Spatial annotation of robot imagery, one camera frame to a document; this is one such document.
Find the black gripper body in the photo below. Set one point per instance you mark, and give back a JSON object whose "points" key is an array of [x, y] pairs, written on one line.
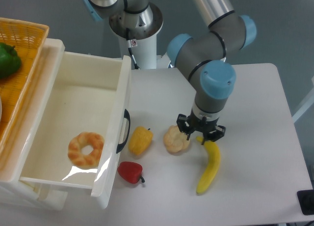
{"points": [[202, 125]]}

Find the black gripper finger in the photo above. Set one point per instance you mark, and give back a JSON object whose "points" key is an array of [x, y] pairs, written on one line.
{"points": [[184, 125], [216, 134]]}

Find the white drawer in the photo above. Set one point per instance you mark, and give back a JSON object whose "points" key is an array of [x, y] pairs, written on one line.
{"points": [[89, 94]]}

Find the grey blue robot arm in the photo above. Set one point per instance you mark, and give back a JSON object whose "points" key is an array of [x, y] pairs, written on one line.
{"points": [[201, 61]]}

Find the white drawer cabinet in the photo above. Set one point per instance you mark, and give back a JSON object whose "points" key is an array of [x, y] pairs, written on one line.
{"points": [[13, 190]]}

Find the yellow banana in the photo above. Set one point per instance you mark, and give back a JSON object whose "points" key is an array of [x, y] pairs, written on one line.
{"points": [[213, 165]]}

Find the round knotted bread roll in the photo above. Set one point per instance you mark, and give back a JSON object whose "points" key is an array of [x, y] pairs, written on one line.
{"points": [[174, 140]]}

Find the yellow bell pepper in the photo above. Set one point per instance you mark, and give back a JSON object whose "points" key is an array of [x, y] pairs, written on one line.
{"points": [[140, 140]]}

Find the red bell pepper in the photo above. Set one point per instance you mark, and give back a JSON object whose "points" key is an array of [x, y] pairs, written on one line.
{"points": [[131, 172]]}

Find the black device at table edge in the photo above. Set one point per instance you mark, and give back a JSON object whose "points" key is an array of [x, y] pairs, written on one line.
{"points": [[306, 201]]}

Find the orange woven basket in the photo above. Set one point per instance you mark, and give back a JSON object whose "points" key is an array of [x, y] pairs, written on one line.
{"points": [[28, 39]]}

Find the green bell pepper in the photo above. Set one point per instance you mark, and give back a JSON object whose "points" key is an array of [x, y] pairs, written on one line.
{"points": [[10, 62]]}

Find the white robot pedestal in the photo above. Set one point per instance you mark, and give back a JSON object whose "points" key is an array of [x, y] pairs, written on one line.
{"points": [[137, 37]]}

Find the braided ring bread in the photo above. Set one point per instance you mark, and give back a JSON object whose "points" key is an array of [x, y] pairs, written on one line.
{"points": [[85, 150]]}

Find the white frame at right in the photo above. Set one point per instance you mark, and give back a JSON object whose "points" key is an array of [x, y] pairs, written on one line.
{"points": [[304, 104]]}

